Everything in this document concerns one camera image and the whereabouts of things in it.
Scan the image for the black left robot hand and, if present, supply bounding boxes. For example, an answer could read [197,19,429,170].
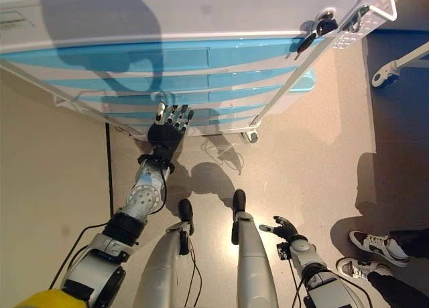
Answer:
[146,101,194,157]

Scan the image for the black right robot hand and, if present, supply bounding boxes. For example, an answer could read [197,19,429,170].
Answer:
[259,216,300,245]

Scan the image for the blue-fronted cart drawer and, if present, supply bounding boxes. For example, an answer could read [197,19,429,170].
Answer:
[78,85,284,107]
[107,103,269,121]
[0,36,324,74]
[133,115,259,135]
[43,66,298,94]

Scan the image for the yellow left shoulder cover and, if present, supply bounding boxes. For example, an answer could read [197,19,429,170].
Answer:
[13,287,91,308]

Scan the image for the grey right robot leg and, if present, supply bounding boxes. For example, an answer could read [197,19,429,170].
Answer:
[231,189,279,308]

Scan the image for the grey robot leg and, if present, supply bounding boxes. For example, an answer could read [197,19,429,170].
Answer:
[132,198,195,308]
[231,189,279,308]

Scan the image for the brown white sneaker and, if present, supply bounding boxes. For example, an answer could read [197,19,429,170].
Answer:
[348,230,412,268]
[336,256,393,282]

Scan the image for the cart caster wheel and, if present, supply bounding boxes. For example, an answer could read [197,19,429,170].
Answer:
[241,129,259,144]

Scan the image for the white medical cart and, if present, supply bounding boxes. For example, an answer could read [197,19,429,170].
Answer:
[0,0,398,143]

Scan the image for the black trouser leg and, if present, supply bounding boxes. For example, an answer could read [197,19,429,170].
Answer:
[367,271,429,308]
[390,227,429,259]

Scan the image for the grey left robot leg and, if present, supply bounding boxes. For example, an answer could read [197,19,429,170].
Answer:
[132,198,195,308]

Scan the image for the blue-lidded waste bin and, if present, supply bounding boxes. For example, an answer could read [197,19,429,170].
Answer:
[267,68,316,117]

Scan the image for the black cart keys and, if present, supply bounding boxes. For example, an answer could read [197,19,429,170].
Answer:
[296,9,339,54]

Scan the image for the white perforated side basket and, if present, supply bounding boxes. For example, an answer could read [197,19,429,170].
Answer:
[331,0,398,50]

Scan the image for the silver side lock latch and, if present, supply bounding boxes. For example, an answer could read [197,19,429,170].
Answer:
[341,5,369,33]

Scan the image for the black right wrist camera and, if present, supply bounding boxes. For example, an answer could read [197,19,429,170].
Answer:
[276,242,292,261]

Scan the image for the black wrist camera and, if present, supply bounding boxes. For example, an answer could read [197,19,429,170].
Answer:
[276,242,292,261]
[137,153,176,173]

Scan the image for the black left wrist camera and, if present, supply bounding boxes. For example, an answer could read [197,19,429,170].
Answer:
[137,153,176,173]

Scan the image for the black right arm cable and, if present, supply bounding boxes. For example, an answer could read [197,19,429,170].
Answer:
[290,259,311,308]

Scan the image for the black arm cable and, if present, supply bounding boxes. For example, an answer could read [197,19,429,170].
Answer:
[290,259,311,308]
[48,167,168,289]

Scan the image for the black leg cable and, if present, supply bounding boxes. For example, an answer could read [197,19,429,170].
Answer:
[183,237,202,308]

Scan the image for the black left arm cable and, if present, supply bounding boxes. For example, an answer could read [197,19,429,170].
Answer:
[48,167,168,289]

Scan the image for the white hospital bed frame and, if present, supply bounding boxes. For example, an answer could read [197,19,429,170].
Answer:
[381,0,429,75]

